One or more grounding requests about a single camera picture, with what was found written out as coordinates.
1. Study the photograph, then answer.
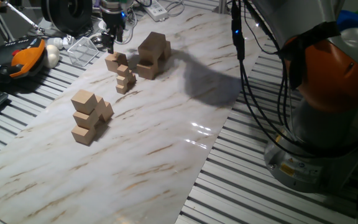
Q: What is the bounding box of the white power adapter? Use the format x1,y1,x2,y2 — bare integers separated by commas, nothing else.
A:
47,34,76,50

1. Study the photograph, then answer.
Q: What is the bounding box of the white power strip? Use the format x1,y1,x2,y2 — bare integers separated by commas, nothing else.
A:
144,0,170,22

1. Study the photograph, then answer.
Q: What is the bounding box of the white egg shaped object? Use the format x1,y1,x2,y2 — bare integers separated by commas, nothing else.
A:
44,44,61,69

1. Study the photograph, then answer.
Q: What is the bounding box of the clear gridded plastic box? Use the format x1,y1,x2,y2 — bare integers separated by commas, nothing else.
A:
67,36,100,68

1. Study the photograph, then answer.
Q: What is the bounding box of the marble pattern table mat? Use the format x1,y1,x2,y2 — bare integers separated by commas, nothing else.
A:
0,5,269,224

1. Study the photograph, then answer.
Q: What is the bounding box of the medium wooden cube block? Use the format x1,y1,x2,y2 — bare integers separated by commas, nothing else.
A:
94,95,108,116
73,109,100,130
70,89,98,115
99,101,115,123
71,124,97,146

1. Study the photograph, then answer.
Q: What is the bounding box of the aluminium frame post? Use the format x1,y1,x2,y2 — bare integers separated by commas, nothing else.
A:
212,0,232,16

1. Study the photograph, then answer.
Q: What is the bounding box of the black filament spool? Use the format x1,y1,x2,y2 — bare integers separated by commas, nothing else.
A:
40,0,93,37

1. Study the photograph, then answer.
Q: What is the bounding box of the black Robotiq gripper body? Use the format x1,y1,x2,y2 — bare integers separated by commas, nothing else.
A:
102,9,127,35

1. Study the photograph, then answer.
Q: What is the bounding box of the blue bag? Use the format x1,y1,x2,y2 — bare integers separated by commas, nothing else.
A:
336,9,358,32

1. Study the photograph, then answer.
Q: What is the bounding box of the thin metal stand leg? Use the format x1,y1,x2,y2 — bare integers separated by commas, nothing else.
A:
2,0,45,34

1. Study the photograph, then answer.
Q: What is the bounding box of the metal bowl with white rim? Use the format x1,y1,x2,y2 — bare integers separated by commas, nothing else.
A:
88,32,109,50

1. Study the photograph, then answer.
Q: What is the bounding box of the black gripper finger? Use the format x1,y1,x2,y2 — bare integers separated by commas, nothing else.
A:
116,26,125,44
101,30,116,55

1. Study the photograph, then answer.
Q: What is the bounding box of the black cable with blue light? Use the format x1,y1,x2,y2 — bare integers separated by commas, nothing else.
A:
230,0,358,156

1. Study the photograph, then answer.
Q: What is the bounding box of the black orange teach pendant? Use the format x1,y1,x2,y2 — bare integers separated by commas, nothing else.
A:
0,36,47,85

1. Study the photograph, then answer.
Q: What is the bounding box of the large wooden cube block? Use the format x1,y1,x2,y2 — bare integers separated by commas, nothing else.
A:
136,60,159,80
144,31,168,52
137,42,160,63
160,40,173,62
104,51,129,73

